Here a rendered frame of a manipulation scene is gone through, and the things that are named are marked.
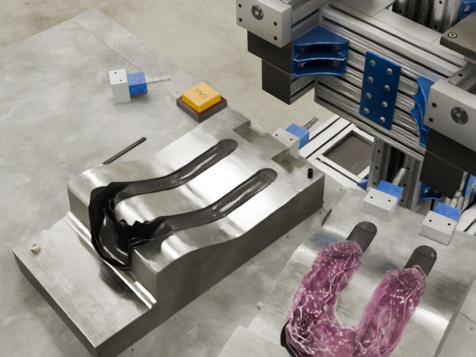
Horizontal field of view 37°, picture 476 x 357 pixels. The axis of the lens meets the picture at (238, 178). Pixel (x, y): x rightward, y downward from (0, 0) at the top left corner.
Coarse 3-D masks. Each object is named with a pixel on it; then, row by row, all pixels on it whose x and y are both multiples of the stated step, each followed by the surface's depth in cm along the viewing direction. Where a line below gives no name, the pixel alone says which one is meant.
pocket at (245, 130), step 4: (244, 124) 140; (248, 124) 140; (236, 128) 139; (240, 128) 140; (244, 128) 141; (248, 128) 141; (252, 128) 141; (236, 132) 140; (240, 132) 141; (244, 132) 142; (248, 132) 142; (252, 132) 141; (256, 132) 140; (260, 132) 140; (244, 136) 141; (248, 136) 141; (252, 136) 141; (256, 136) 140; (260, 136) 139; (248, 140) 140; (252, 140) 140
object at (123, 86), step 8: (112, 72) 158; (120, 72) 158; (112, 80) 156; (120, 80) 156; (128, 80) 158; (136, 80) 158; (144, 80) 158; (152, 80) 159; (160, 80) 160; (168, 80) 160; (112, 88) 156; (120, 88) 156; (128, 88) 157; (136, 88) 158; (144, 88) 158; (120, 96) 158; (128, 96) 158
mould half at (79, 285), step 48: (192, 144) 136; (240, 144) 135; (192, 192) 128; (288, 192) 126; (48, 240) 124; (192, 240) 115; (240, 240) 122; (48, 288) 117; (96, 288) 117; (144, 288) 116; (192, 288) 119; (96, 336) 111
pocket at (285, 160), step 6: (288, 150) 135; (276, 156) 133; (282, 156) 135; (288, 156) 135; (276, 162) 135; (282, 162) 136; (288, 162) 135; (294, 162) 134; (300, 162) 134; (288, 168) 134; (294, 168) 134
